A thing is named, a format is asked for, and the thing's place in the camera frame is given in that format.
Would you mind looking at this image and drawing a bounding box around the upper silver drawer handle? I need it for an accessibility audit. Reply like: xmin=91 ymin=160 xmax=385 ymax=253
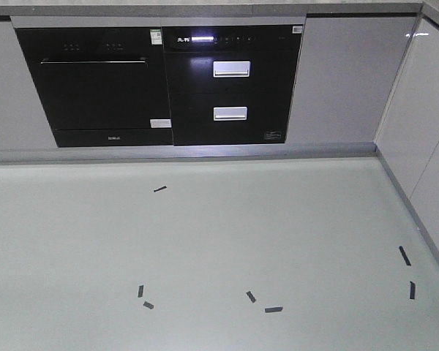
xmin=213 ymin=61 xmax=251 ymax=78

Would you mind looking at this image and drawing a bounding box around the grey cabinet door panel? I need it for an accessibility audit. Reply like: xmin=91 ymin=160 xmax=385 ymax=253
xmin=286 ymin=16 xmax=416 ymax=144

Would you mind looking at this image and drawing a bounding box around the silver drawer handle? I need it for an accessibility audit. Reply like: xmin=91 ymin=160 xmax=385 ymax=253
xmin=213 ymin=107 xmax=248 ymax=121
xmin=213 ymin=61 xmax=251 ymax=78

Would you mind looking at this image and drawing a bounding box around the black tape strip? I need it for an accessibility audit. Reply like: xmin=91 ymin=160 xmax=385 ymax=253
xmin=143 ymin=301 xmax=154 ymax=310
xmin=409 ymin=281 xmax=416 ymax=300
xmin=153 ymin=185 xmax=168 ymax=193
xmin=138 ymin=285 xmax=144 ymax=298
xmin=246 ymin=291 xmax=256 ymax=303
xmin=264 ymin=306 xmax=283 ymax=313
xmin=399 ymin=246 xmax=411 ymax=266

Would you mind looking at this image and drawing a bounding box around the grey left cabinet panel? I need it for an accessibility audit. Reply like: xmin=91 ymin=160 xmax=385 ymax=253
xmin=0 ymin=21 xmax=56 ymax=151

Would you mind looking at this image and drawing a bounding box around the black disinfection cabinet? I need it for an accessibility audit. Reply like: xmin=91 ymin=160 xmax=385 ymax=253
xmin=162 ymin=24 xmax=304 ymax=146

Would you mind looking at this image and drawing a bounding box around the black built-in dishwasher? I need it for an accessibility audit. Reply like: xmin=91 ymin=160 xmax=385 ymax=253
xmin=15 ymin=27 xmax=173 ymax=148

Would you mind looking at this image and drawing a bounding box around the grey side cabinet panel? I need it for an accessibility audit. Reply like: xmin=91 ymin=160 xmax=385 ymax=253
xmin=376 ymin=18 xmax=439 ymax=263

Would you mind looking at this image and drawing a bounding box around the lower silver drawer handle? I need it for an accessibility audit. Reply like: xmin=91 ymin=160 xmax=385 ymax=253
xmin=213 ymin=107 xmax=248 ymax=121

